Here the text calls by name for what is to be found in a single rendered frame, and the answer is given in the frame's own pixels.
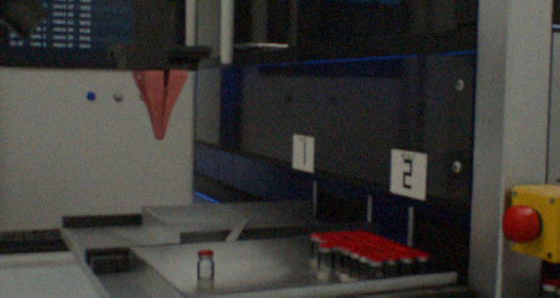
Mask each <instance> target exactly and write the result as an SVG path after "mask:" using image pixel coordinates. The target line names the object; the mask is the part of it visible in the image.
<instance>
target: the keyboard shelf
mask: <svg viewBox="0 0 560 298"><path fill-rule="evenodd" d="M68 265H79V264H78V263H77V261H76V259H75V258H74V256H73V254H71V252H70V251H68V252H62V251H52V252H37V253H23V254H7V255H0V270H1V269H28V268H41V267H54V266H68Z"/></svg>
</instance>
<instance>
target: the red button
mask: <svg viewBox="0 0 560 298"><path fill-rule="evenodd" d="M502 229H503V234H504V236H505V237H506V239H508V240H509V241H510V242H512V243H514V244H523V243H528V242H531V241H534V240H535V238H536V236H537V234H538V229H539V223H538V218H537V215H536V213H535V212H534V210H533V209H532V208H530V207H529V206H526V205H520V206H511V207H509V208H508V209H507V210H506V212H505V213H504V214H503V217H502Z"/></svg>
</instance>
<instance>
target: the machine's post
mask: <svg viewBox="0 0 560 298"><path fill-rule="evenodd" d="M552 6H553V0H479V7H478V33H477V38H478V58H477V84H476V109H475V135H474V161H473V186H472V212H471V238H470V263H469V279H468V287H470V288H472V289H473V298H539V291H540V269H541V259H539V258H536V257H533V256H529V255H526V254H523V253H520V252H517V251H514V250H512V249H511V248H510V241H509V240H508V239H506V237H505V236H504V234H503V229H502V217H503V214H504V213H505V212H506V210H507V209H508V208H509V207H511V206H512V189H513V187H514V186H521V185H545V182H546V160H547V138H548V116H549V95H550V50H551V29H552Z"/></svg>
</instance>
